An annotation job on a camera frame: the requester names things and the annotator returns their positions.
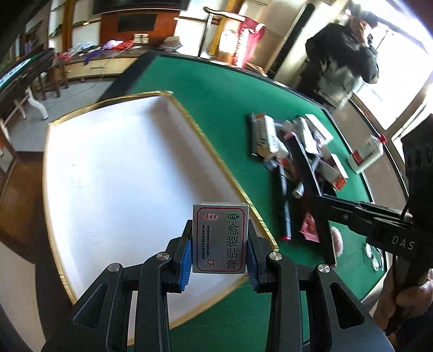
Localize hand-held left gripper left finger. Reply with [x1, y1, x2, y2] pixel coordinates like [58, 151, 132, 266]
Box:
[41, 219, 193, 352]

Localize white orange-print medicine box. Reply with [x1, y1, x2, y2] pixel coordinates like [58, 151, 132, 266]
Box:
[255, 114, 289, 159]

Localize glasses in clear wrap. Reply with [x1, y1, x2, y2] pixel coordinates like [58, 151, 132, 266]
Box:
[363, 242, 386, 271]

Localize white dark-print medicine box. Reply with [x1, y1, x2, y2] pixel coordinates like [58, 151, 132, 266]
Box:
[298, 114, 334, 151]

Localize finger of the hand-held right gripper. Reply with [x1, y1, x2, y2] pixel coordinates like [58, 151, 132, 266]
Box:
[310, 199, 369, 267]
[287, 133, 371, 213]

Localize low wooden bench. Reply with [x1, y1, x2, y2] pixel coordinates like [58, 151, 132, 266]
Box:
[54, 44, 139, 82]

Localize white red-end medicine box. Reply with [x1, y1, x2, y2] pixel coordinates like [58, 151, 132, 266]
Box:
[318, 153, 349, 191]

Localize black red-ended marker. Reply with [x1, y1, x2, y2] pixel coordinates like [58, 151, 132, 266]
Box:
[278, 169, 294, 242]

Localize red cloth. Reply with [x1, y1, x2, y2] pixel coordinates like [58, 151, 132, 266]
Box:
[233, 17, 267, 66]

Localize pink fluffy puff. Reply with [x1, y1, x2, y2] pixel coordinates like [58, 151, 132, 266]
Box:
[330, 226, 344, 258]

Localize white floor air conditioner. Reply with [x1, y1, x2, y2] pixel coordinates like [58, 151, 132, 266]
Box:
[271, 3, 319, 82]

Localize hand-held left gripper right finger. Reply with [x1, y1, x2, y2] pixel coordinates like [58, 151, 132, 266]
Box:
[247, 219, 366, 352]

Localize grey medicine box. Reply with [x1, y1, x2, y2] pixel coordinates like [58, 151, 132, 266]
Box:
[192, 201, 250, 274]

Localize wooden television cabinet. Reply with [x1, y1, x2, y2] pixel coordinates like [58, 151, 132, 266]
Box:
[101, 13, 176, 48]

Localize wooden chair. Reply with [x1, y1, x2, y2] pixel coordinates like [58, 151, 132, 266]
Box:
[198, 8, 268, 66]

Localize black slim box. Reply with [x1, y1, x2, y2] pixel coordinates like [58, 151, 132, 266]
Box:
[248, 113, 258, 157]

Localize large white bottle red label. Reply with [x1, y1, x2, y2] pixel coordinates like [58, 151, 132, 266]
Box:
[348, 135, 388, 173]

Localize person's right hand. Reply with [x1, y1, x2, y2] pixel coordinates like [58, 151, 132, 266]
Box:
[374, 267, 433, 326]

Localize dark mahjong table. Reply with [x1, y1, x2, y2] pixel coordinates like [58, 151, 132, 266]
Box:
[0, 47, 56, 120]

